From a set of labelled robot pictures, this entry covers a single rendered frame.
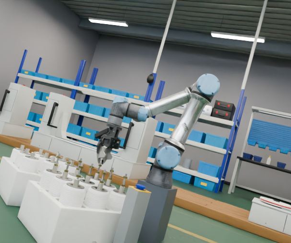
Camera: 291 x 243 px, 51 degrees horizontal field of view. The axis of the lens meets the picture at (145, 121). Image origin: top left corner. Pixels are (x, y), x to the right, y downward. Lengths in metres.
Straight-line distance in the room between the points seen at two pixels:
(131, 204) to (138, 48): 10.06
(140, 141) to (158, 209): 1.81
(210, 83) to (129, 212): 0.76
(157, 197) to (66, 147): 2.28
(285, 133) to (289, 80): 3.04
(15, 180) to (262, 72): 8.82
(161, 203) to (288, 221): 1.65
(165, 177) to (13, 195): 0.80
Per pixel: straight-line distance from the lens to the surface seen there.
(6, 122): 4.49
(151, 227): 1.69
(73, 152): 3.72
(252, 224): 3.00
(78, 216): 1.28
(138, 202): 1.25
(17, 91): 4.55
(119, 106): 1.58
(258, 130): 7.09
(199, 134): 5.88
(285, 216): 3.07
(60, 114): 4.10
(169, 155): 1.53
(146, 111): 1.58
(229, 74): 9.97
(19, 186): 1.75
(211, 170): 5.79
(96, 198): 1.34
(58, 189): 1.39
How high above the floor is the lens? 0.50
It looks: 4 degrees up
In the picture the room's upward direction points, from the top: 16 degrees clockwise
